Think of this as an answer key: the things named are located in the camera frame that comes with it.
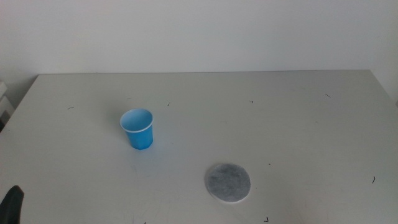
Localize blue plastic cup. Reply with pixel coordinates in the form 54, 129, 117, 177
119, 108, 154, 151

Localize round grey felt cup mat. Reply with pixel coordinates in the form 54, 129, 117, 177
204, 163, 251, 204

